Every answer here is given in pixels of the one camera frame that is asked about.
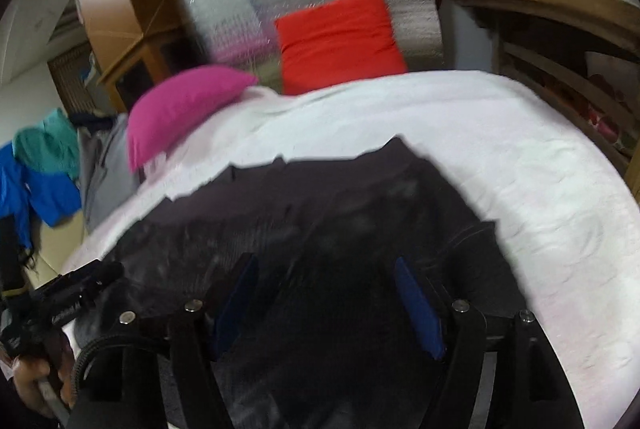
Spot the wooden shelf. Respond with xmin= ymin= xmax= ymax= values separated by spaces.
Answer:
xmin=445 ymin=0 xmax=640 ymax=190

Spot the white fleece blanket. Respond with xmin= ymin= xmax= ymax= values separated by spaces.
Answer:
xmin=60 ymin=69 xmax=640 ymax=429

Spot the grey garment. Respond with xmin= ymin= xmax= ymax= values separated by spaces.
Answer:
xmin=77 ymin=114 xmax=141 ymax=232

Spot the person's left hand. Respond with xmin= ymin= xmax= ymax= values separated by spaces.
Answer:
xmin=12 ymin=334 xmax=77 ymax=418

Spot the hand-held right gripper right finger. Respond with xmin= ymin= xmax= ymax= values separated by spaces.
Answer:
xmin=394 ymin=256 xmax=586 ymax=429

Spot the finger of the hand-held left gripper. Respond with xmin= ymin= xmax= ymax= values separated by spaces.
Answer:
xmin=75 ymin=261 xmax=125 ymax=295

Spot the blue jacket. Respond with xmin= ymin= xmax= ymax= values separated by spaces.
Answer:
xmin=0 ymin=144 xmax=83 ymax=250

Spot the slatted wooden door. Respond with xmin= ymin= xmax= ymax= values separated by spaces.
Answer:
xmin=47 ymin=44 xmax=96 ymax=110

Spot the black puffer jacket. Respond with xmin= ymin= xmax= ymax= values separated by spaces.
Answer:
xmin=75 ymin=135 xmax=516 ymax=429

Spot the pink pillow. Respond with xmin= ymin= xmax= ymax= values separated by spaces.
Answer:
xmin=126 ymin=65 xmax=258 ymax=172

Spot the teal jacket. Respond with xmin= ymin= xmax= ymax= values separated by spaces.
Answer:
xmin=12 ymin=109 xmax=81 ymax=182

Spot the red pillow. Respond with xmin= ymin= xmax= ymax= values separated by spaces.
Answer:
xmin=274 ymin=0 xmax=407 ymax=94

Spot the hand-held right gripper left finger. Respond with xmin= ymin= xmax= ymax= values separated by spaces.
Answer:
xmin=67 ymin=253 xmax=261 ymax=429

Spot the black braided cable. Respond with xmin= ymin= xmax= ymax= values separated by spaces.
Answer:
xmin=72 ymin=334 xmax=151 ymax=410

